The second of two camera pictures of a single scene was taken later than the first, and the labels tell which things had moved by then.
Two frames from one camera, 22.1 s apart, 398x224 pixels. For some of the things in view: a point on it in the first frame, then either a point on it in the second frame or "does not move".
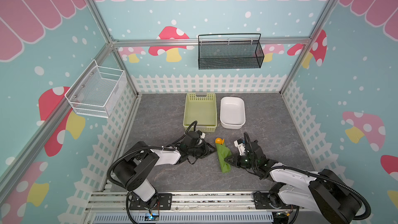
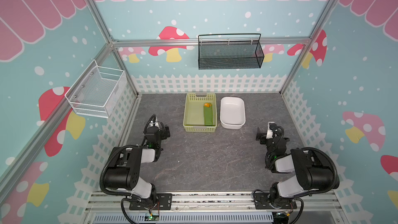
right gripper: x=238 y=158 -> x=261 y=134
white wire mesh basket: x=97 y=91 does not move
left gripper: x=206 y=151 -> x=163 y=132
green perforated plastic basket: x=202 y=108 does not move
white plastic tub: x=232 y=112 does not move
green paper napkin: x=223 y=152 -> x=208 y=115
